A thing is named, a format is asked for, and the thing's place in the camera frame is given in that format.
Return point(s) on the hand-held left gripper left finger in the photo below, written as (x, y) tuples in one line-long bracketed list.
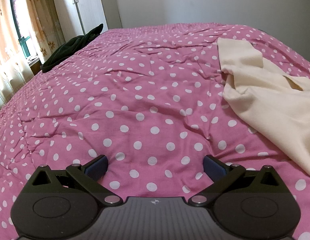
[(97, 168)]

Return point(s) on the floral beige curtain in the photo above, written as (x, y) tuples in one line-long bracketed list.
[(45, 17)]

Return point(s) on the pink polka dot blanket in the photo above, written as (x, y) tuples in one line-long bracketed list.
[(145, 100)]

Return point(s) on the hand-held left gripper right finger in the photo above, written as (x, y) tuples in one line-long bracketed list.
[(212, 168)]

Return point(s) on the cream garment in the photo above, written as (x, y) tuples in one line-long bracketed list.
[(277, 105)]

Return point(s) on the green window frame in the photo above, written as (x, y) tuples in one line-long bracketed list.
[(22, 43)]

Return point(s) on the white wardrobe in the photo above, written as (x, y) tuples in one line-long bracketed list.
[(90, 5)]

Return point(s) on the dark green garment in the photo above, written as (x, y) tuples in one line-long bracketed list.
[(67, 47)]

